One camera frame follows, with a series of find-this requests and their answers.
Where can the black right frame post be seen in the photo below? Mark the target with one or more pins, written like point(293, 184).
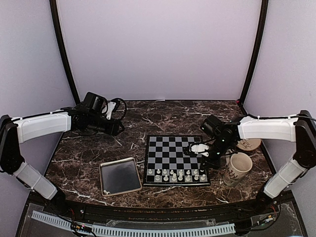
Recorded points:
point(255, 51)

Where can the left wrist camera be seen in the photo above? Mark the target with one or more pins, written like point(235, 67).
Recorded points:
point(109, 109)

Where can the round wooden bird coaster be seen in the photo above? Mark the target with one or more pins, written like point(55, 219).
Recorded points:
point(249, 144)

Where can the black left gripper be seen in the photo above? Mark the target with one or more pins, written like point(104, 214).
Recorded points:
point(112, 129)

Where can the cream floral mug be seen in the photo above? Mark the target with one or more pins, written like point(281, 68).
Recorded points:
point(237, 168)

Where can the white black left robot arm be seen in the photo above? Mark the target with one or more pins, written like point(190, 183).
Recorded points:
point(20, 135)

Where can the white king chess piece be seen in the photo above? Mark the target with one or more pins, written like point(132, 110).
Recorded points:
point(180, 177)

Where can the black grey chessboard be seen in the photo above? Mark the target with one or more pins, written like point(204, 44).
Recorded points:
point(171, 152)

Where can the black frame post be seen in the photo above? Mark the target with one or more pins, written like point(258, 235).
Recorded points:
point(255, 51)
point(62, 50)

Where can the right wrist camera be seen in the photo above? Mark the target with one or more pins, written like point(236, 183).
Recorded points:
point(199, 149)

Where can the black left frame post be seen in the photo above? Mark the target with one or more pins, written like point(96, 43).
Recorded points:
point(62, 50)

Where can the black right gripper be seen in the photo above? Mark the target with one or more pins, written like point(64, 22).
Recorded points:
point(215, 164)

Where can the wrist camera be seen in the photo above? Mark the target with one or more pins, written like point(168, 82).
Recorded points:
point(109, 109)
point(199, 149)

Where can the white slotted cable duct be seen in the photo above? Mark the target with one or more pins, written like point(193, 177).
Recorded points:
point(137, 229)

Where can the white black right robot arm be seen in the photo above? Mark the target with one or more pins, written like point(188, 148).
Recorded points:
point(295, 150)

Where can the metal tray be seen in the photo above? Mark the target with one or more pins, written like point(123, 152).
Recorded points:
point(119, 177)

